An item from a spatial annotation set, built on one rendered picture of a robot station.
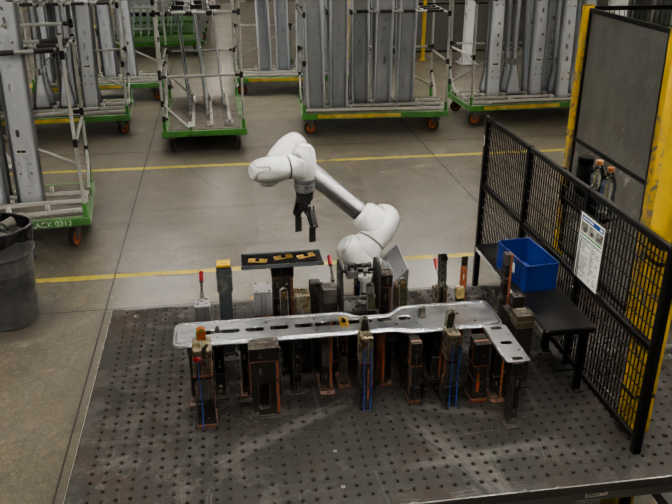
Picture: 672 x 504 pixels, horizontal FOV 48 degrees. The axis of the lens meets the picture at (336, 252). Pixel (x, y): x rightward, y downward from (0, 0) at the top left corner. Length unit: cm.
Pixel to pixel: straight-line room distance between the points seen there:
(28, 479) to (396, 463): 203
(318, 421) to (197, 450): 49
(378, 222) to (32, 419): 223
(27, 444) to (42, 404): 36
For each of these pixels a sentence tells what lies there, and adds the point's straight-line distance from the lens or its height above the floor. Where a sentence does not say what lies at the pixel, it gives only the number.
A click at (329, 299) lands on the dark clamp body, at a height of 103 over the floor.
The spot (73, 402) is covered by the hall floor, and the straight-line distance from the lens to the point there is 470.
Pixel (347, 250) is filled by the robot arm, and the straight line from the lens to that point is 377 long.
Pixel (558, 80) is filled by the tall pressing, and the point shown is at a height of 53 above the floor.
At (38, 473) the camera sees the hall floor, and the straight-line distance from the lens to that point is 424.
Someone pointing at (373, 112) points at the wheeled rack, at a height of 27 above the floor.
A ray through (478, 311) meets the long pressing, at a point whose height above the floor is 100.
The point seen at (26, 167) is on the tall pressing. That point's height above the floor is 62.
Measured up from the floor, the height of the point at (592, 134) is 115.
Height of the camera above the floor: 257
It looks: 24 degrees down
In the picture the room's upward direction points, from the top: straight up
